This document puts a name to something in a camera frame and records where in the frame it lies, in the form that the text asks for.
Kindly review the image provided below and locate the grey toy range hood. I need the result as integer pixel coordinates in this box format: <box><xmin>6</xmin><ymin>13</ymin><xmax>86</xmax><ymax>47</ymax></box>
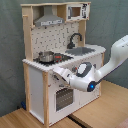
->
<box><xmin>35</xmin><ymin>5</ymin><xmax>64</xmax><ymax>27</ymax></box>

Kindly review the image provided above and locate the black toy faucet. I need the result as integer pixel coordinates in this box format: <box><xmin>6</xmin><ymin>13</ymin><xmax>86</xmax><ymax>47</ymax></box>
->
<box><xmin>67</xmin><ymin>33</ymin><xmax>82</xmax><ymax>49</ymax></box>

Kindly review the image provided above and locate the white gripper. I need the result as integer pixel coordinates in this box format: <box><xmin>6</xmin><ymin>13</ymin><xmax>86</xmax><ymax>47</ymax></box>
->
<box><xmin>53</xmin><ymin>67</ymin><xmax>72</xmax><ymax>84</ymax></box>

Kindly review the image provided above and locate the black toy stovetop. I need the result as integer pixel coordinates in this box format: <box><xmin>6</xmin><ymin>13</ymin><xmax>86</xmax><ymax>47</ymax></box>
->
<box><xmin>35</xmin><ymin>53</ymin><xmax>71</xmax><ymax>66</ymax></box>

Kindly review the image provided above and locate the grey toy sink basin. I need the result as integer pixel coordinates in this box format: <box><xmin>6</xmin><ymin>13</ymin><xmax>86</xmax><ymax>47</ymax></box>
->
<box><xmin>66</xmin><ymin>47</ymin><xmax>94</xmax><ymax>56</ymax></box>

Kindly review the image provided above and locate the toy microwave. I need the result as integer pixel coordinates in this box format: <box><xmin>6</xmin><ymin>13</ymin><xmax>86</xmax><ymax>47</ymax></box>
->
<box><xmin>67</xmin><ymin>3</ymin><xmax>90</xmax><ymax>21</ymax></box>

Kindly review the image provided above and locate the toy oven door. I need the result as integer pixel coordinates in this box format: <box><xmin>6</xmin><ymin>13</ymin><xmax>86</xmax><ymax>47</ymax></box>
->
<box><xmin>56</xmin><ymin>88</ymin><xmax>73</xmax><ymax>111</ymax></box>

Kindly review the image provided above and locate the small metal pot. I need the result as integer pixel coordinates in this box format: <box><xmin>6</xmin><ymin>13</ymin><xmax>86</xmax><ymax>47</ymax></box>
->
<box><xmin>38</xmin><ymin>51</ymin><xmax>54</xmax><ymax>62</ymax></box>

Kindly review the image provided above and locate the wooden toy kitchen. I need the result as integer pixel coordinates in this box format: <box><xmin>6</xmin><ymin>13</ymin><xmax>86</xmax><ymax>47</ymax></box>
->
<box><xmin>22</xmin><ymin>2</ymin><xmax>105</xmax><ymax>127</ymax></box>

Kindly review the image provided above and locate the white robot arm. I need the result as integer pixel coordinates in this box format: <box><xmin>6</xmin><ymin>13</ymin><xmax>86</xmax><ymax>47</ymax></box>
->
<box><xmin>53</xmin><ymin>35</ymin><xmax>128</xmax><ymax>92</ymax></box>

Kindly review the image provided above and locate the grey fabric backdrop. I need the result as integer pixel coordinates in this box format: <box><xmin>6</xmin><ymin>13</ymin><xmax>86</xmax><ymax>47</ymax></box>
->
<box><xmin>0</xmin><ymin>0</ymin><xmax>128</xmax><ymax>117</ymax></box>

